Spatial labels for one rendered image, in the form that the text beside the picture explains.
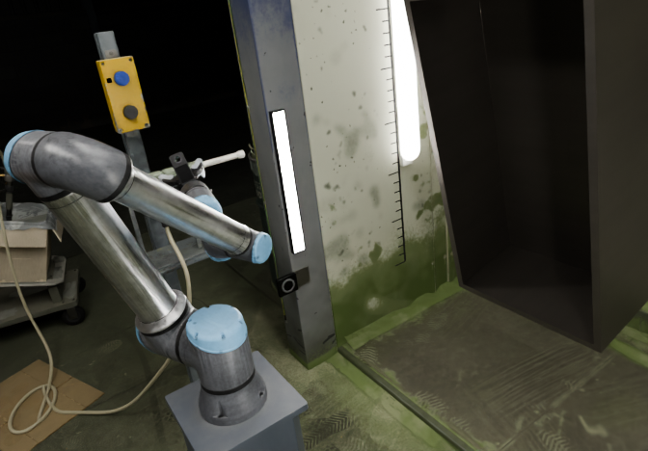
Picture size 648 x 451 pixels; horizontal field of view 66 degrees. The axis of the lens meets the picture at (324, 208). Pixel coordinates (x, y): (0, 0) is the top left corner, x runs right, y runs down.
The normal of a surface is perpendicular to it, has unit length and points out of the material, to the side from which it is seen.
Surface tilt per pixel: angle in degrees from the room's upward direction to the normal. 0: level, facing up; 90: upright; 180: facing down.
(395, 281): 90
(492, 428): 0
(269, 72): 90
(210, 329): 5
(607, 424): 0
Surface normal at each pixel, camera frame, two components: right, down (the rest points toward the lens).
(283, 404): -0.12, -0.92
